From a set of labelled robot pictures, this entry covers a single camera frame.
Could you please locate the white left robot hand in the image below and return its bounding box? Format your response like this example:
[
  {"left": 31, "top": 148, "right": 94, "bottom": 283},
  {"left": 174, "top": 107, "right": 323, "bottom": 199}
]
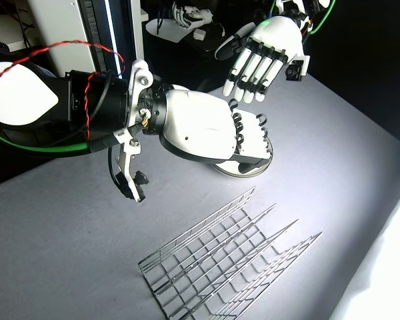
[{"left": 214, "top": 15, "right": 304, "bottom": 104}]

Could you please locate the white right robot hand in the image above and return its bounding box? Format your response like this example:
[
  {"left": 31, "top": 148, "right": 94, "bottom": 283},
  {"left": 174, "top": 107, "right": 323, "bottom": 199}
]
[{"left": 158, "top": 85, "right": 273, "bottom": 175}]

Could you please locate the black flat device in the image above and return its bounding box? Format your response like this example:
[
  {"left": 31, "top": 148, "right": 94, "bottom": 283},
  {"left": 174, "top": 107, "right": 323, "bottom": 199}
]
[{"left": 186, "top": 23, "right": 234, "bottom": 53}]

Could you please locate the spare white robot hand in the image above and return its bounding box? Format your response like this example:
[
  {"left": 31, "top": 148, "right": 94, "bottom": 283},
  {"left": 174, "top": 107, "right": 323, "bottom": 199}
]
[{"left": 171, "top": 0, "right": 214, "bottom": 29}]

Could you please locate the white flat board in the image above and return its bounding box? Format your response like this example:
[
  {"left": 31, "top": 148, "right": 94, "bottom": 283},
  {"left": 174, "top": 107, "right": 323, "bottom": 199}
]
[{"left": 145, "top": 16, "right": 201, "bottom": 43}]

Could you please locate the white and black robot column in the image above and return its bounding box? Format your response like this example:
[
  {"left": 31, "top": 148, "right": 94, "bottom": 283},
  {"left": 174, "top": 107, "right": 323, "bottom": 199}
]
[{"left": 28, "top": 0, "right": 146, "bottom": 79}]

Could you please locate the green left arm cable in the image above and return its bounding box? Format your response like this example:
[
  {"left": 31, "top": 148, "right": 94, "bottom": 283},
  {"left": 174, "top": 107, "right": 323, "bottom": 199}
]
[{"left": 308, "top": 0, "right": 337, "bottom": 36}]

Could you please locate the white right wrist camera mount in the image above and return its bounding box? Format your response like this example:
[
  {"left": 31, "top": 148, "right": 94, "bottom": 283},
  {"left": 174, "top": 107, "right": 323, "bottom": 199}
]
[{"left": 108, "top": 59, "right": 154, "bottom": 203}]

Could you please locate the metal wire dish rack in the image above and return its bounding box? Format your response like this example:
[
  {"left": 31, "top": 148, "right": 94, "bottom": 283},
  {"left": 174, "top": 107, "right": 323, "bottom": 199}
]
[{"left": 138, "top": 185, "right": 323, "bottom": 320}]

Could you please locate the red and black twisted wire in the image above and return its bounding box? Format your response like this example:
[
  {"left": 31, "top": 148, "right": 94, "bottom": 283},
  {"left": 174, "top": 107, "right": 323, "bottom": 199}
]
[{"left": 0, "top": 39, "right": 126, "bottom": 141}]

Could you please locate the thick green right arm cable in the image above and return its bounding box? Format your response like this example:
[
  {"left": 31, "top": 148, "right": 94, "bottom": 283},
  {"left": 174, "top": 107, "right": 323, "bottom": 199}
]
[{"left": 0, "top": 128, "right": 127, "bottom": 157}]

